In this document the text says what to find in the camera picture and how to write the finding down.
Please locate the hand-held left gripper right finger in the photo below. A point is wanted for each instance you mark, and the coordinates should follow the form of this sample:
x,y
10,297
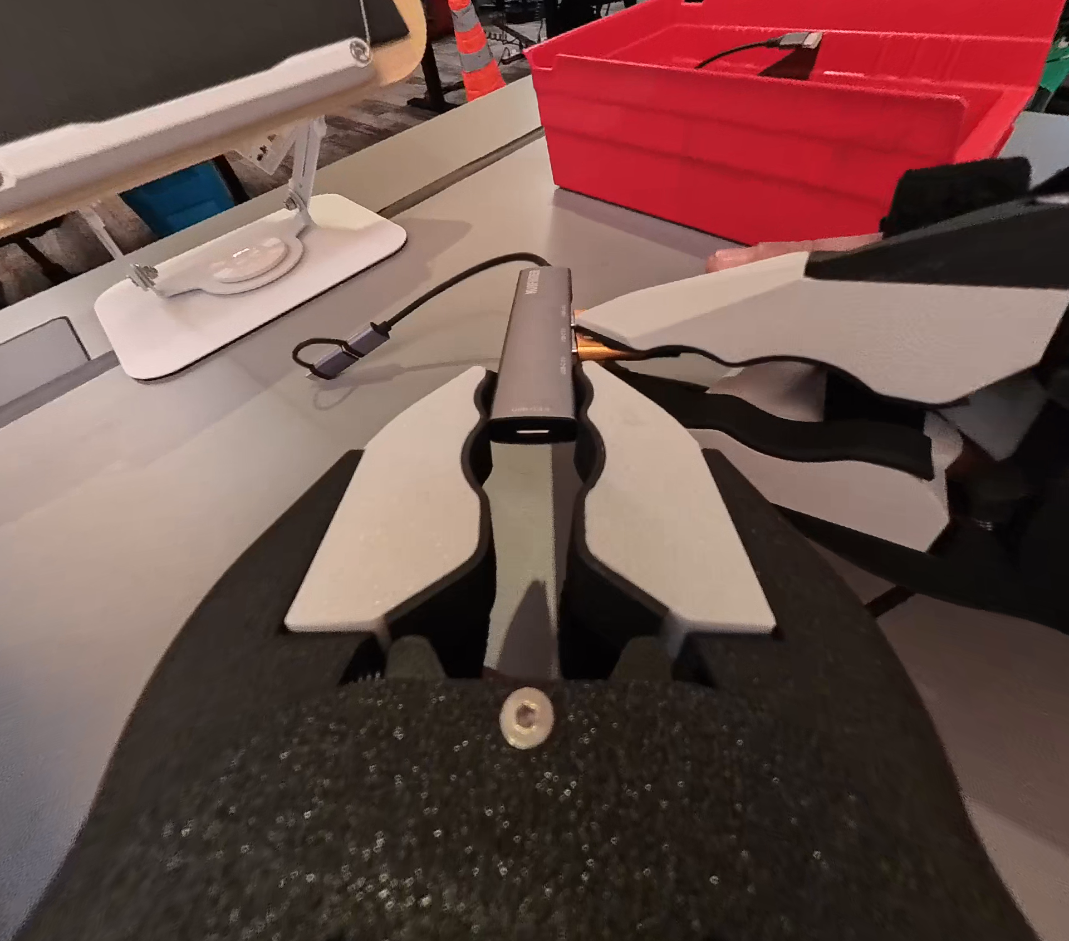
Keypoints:
x,y
676,540

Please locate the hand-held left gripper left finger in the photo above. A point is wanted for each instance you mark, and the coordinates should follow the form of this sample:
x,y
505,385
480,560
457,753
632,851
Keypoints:
x,y
392,540

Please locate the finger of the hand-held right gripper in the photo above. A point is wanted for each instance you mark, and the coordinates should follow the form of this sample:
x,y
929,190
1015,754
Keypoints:
x,y
877,323
860,498

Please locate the red plastic bin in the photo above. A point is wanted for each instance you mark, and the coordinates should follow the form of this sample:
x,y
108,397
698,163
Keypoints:
x,y
752,139

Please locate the grey USB hub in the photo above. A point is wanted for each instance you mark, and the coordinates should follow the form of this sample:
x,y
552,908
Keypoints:
x,y
534,356

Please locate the grey desk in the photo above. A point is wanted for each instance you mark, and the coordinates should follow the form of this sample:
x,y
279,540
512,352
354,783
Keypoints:
x,y
167,473

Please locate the person's right hand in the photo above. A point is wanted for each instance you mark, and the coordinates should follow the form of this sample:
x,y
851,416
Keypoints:
x,y
793,252

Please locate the teal basket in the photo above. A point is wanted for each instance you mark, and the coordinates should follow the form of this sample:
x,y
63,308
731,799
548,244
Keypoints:
x,y
180,198

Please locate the orange traffic cone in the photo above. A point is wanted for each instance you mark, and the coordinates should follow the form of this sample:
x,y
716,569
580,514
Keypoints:
x,y
472,39

